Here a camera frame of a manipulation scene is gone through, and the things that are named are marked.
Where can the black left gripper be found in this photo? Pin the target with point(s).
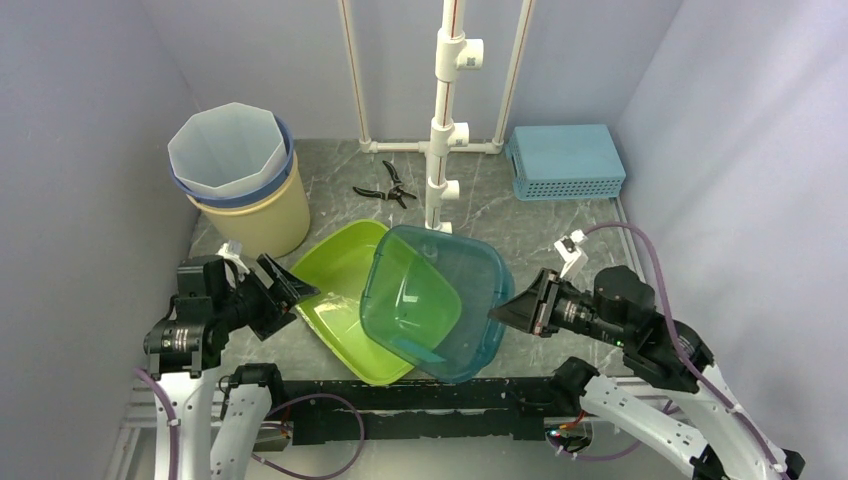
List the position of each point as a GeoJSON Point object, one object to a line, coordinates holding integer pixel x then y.
{"type": "Point", "coordinates": [273, 316]}

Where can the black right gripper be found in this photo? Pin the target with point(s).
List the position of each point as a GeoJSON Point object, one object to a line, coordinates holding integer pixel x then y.
{"type": "Point", "coordinates": [521, 310]}

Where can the lime green plastic tub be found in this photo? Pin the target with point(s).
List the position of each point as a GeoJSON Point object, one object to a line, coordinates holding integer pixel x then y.
{"type": "Point", "coordinates": [338, 305]}

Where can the teal translucent plastic tub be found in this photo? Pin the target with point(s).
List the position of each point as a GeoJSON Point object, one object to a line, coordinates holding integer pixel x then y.
{"type": "Point", "coordinates": [483, 280]}

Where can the light blue perforated basket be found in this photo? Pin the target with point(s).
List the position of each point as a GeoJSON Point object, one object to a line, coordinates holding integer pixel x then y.
{"type": "Point", "coordinates": [564, 162]}

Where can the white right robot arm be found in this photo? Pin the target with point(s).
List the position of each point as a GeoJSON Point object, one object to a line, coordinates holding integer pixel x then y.
{"type": "Point", "coordinates": [717, 440]}

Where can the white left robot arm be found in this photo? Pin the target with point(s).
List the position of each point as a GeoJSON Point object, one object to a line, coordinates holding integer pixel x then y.
{"type": "Point", "coordinates": [207, 421]}

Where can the beige plastic bucket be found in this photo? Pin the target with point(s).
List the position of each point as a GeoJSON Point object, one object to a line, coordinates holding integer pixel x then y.
{"type": "Point", "coordinates": [275, 225]}

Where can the translucent white faceted bin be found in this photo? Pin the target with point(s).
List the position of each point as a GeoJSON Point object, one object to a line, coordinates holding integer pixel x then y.
{"type": "Point", "coordinates": [228, 150]}

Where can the blue bucket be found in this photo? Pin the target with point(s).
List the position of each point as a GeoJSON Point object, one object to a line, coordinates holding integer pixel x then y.
{"type": "Point", "coordinates": [270, 186]}

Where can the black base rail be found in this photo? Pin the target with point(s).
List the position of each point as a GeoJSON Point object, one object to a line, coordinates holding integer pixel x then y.
{"type": "Point", "coordinates": [320, 411]}

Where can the black handled pliers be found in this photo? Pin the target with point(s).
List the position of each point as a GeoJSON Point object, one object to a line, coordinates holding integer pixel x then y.
{"type": "Point", "coordinates": [395, 193]}

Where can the white PVC pipe frame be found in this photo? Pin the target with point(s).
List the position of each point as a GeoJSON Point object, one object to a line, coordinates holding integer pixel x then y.
{"type": "Point", "coordinates": [455, 52]}

